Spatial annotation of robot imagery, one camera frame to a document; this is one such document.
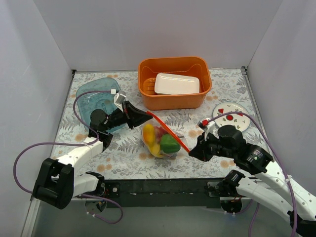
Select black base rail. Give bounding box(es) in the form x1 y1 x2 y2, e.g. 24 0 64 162
103 178 222 208

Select green fake bell pepper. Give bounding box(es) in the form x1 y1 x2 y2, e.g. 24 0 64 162
160 134 181 154

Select white rectangular tray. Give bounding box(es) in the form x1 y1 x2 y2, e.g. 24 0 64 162
154 73 200 95

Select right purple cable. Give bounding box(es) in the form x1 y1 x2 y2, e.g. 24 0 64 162
208 111 297 237

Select clear zip top bag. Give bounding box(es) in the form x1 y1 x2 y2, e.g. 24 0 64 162
141 111 190 159

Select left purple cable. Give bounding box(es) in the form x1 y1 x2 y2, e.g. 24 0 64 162
13 89 118 195

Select red fake strawberries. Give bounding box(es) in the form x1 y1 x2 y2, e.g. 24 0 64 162
154 126 168 143

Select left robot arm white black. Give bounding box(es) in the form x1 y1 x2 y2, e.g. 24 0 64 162
32 101 152 209

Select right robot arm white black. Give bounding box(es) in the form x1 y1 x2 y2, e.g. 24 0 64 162
189 122 316 237

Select orange plastic bin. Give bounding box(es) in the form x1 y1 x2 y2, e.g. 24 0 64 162
138 56 212 110

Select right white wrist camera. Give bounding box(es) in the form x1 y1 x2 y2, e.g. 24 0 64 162
198 118 216 134

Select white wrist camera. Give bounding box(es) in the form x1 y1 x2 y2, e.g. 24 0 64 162
198 118 216 134
111 89 126 111

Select purple cable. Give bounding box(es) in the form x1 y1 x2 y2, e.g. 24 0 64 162
13 89 118 195
208 111 297 237

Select yellow fake bell pepper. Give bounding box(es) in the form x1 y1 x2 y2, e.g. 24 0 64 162
142 124 162 158

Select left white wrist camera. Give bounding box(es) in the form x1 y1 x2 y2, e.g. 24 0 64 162
111 89 126 111

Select watermelon pattern round plate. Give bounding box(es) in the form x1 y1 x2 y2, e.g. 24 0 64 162
213 102 251 132

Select teal transparent plastic tray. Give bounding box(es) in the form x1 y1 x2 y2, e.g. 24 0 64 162
76 78 120 125

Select floral table mat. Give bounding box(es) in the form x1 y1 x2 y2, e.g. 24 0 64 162
51 69 256 179

